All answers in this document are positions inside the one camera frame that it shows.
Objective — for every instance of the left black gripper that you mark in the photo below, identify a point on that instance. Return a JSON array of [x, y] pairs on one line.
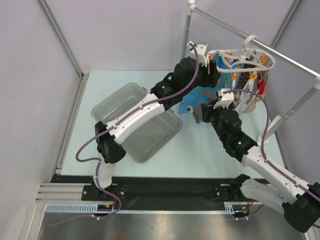
[[209, 80]]

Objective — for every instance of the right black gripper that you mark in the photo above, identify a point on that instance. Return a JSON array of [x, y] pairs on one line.
[[206, 113]]

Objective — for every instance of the grey sock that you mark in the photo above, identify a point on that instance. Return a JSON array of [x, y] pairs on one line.
[[209, 95]]

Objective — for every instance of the white black striped sock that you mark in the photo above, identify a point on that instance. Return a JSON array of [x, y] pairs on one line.
[[244, 95]]

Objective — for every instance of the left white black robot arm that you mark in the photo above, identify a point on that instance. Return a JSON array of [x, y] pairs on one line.
[[187, 75]]

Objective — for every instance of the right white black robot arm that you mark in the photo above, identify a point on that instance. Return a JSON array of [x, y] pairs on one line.
[[296, 199]]

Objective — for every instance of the white round clip hanger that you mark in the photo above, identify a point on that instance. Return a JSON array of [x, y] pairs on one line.
[[236, 58]]

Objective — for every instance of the blue cartoon print sock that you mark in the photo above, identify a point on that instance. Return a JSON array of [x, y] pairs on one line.
[[225, 81]]

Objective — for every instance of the beige sock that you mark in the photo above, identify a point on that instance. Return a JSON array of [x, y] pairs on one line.
[[250, 105]]

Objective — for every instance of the brown striped sock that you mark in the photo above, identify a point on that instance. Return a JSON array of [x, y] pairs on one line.
[[244, 76]]

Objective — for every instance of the white metal drying rack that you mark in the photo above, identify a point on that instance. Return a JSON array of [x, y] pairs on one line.
[[278, 120]]

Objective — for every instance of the clear grey plastic bin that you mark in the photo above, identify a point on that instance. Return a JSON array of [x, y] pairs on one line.
[[147, 140]]

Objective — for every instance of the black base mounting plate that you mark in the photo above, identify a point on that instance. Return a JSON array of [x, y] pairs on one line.
[[161, 193]]

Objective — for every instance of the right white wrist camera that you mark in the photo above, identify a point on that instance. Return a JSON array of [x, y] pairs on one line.
[[225, 98]]

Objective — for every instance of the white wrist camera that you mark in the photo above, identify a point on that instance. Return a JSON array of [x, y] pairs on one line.
[[225, 98], [202, 51]]

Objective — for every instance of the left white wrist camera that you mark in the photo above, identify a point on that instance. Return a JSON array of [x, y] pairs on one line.
[[202, 51]]

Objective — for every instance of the white slotted cable duct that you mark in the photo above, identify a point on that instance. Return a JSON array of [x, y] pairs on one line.
[[85, 208]]

